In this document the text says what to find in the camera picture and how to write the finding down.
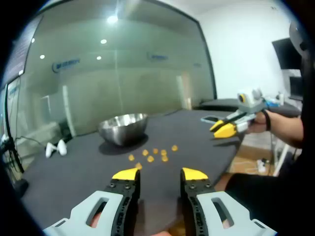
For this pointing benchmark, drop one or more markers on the person's left hand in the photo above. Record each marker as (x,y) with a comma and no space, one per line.
(162,233)

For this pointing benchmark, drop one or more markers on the white power strip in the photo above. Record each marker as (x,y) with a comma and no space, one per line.
(261,166)

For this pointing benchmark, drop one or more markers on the black computer monitor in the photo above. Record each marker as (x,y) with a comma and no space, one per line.
(296,86)

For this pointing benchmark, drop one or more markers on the yellow QQ candies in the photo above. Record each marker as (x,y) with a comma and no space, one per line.
(150,159)

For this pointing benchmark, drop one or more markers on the black tripod stand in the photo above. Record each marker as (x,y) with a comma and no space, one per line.
(11,137)

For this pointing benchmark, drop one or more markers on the black wall monitor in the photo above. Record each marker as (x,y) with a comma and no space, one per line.
(286,54)

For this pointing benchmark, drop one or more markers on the person's right hand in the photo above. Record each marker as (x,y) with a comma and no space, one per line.
(260,120)

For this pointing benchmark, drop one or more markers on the person's leg in black shorts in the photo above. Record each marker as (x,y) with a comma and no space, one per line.
(265,194)

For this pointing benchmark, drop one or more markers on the stainless steel bowl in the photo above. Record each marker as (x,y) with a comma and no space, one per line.
(123,130)

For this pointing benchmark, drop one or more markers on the phone in light case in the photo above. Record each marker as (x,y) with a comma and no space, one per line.
(210,119)

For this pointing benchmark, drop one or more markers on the person's black shirt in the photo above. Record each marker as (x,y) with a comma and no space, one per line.
(308,123)

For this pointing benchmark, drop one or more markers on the black background table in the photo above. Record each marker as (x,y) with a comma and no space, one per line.
(219,104)

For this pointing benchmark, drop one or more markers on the grey head-worn device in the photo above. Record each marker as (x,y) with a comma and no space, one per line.
(297,37)

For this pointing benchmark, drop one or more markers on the white metal frame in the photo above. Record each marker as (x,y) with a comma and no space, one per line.
(281,159)

